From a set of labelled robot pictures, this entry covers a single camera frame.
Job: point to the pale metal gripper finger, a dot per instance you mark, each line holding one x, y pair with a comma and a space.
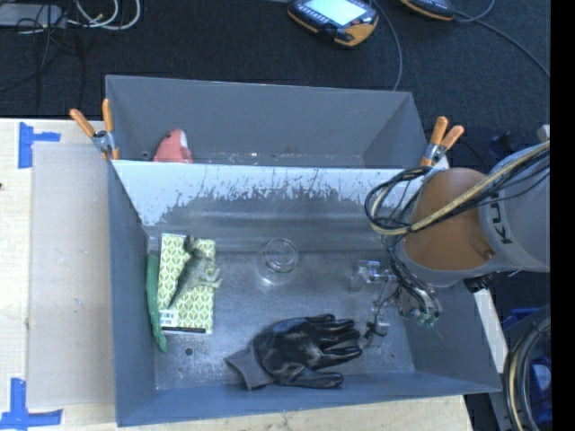
370, 274
379, 326

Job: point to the black rubber glove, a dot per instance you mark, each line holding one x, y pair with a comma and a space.
301, 350

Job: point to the clear glass jar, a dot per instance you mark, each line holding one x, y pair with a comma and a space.
279, 261

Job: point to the grey metal bin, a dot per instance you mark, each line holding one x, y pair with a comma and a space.
287, 317

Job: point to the green patterned box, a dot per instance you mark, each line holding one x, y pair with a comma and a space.
197, 303

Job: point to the grey-green toy dinosaur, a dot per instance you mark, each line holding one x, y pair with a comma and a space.
193, 270

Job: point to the green long flat piece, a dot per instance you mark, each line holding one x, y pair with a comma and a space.
153, 294

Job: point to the pink toy fish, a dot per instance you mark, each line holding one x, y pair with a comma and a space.
173, 148

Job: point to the pale flat board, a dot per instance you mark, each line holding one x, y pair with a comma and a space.
67, 263

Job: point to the black cylinder on white bracket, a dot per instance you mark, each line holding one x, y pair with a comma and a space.
480, 283

